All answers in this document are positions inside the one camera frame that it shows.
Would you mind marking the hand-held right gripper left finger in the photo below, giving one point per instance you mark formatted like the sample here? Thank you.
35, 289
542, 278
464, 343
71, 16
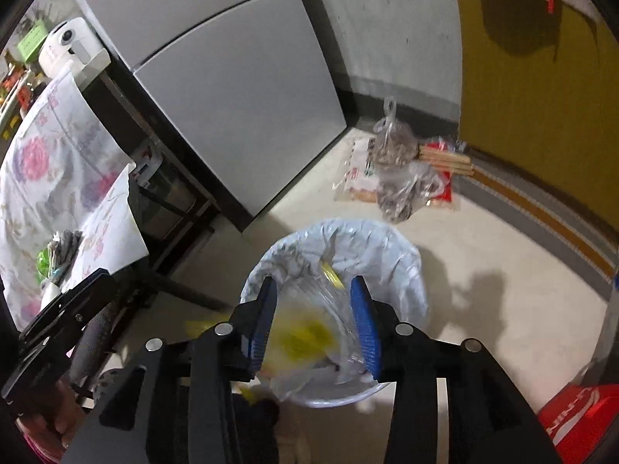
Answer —
261, 321

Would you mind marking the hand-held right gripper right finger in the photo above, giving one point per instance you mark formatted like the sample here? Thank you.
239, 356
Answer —
362, 321

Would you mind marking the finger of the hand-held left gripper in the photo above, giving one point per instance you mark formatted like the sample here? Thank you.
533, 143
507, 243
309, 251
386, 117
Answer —
82, 295

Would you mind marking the clear wrapper with yellow print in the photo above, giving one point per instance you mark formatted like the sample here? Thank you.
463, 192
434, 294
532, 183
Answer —
309, 336

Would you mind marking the round bin with blue liner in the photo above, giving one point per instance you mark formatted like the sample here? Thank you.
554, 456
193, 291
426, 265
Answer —
387, 261

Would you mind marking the person's left hand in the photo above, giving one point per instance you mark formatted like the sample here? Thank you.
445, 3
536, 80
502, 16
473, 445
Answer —
65, 415

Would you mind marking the green packet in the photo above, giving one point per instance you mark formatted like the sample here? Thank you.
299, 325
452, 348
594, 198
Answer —
44, 261

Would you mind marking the grey rag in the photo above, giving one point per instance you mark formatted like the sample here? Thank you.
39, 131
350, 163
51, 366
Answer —
65, 246

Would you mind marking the grey cooking pot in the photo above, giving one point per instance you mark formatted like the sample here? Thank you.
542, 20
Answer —
164, 193

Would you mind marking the clear plastic bag dark contents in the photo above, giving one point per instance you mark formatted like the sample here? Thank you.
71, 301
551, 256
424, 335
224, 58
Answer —
391, 147
401, 193

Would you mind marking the floral tablecloth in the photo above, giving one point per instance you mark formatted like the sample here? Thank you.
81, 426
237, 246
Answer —
43, 164

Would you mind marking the red plastic bag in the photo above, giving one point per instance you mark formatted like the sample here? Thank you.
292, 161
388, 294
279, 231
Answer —
447, 196

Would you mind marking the bundle of wooden sticks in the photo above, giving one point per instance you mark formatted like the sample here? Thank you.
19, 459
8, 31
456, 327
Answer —
445, 159

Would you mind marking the red bag with white print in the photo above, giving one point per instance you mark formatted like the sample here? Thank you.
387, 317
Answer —
575, 420

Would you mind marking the grey refrigerator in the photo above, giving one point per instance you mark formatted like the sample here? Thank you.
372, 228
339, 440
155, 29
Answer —
232, 82

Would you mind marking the white air fryer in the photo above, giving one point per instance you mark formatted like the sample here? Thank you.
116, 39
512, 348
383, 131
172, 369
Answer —
63, 48

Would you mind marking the green box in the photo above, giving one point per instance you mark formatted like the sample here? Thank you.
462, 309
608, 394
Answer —
31, 41

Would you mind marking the yellow door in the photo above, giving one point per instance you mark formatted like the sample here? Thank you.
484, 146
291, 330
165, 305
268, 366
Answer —
522, 106

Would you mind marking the black table frame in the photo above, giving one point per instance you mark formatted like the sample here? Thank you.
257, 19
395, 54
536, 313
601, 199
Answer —
183, 291

